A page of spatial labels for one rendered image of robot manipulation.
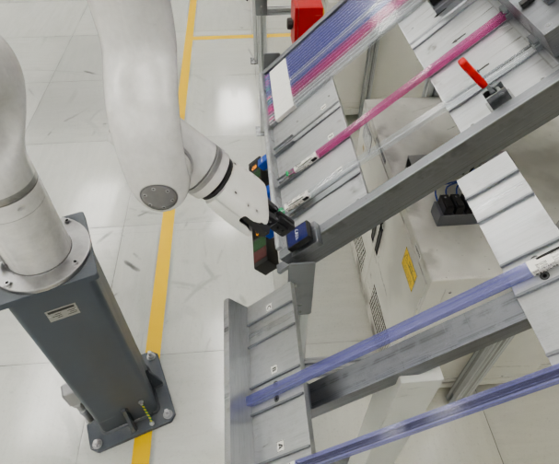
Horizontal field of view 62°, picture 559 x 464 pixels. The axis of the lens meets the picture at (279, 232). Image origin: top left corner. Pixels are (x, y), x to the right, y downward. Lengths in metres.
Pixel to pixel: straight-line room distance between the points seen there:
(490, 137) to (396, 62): 1.63
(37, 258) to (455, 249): 0.85
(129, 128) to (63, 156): 1.94
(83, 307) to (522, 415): 1.28
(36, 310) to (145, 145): 0.55
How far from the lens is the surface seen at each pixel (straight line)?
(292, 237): 0.83
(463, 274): 1.06
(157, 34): 0.57
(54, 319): 1.05
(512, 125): 0.79
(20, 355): 1.80
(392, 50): 2.35
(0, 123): 0.85
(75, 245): 1.00
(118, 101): 0.57
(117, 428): 1.54
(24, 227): 0.90
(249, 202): 0.71
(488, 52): 0.90
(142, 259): 1.89
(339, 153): 0.95
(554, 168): 1.43
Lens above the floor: 1.41
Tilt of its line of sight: 48 degrees down
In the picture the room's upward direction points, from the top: straight up
